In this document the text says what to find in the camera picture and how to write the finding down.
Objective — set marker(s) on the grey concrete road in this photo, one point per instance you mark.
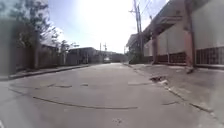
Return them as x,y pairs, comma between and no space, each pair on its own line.
100,86

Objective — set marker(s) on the dark building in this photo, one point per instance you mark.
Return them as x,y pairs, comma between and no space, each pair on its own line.
83,55

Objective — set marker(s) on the utility pole with crossarms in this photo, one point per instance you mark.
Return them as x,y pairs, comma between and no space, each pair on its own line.
137,26

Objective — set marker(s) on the dark debris pile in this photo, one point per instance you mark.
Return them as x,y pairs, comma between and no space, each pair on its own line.
156,79

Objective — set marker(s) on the raised kerb strip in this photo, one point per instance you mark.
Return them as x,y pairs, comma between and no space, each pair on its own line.
43,71

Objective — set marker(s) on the reddish-brown pole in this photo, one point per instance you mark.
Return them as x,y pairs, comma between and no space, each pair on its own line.
189,33

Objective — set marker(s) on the grey concrete sidewalk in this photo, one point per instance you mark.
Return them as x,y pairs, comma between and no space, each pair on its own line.
200,83

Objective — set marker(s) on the tall tree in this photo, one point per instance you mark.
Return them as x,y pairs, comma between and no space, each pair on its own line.
33,20

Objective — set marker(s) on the pale building with grilles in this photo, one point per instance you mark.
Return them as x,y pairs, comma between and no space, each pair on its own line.
208,30

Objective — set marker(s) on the dark fence wall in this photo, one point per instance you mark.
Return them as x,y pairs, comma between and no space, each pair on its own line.
50,59

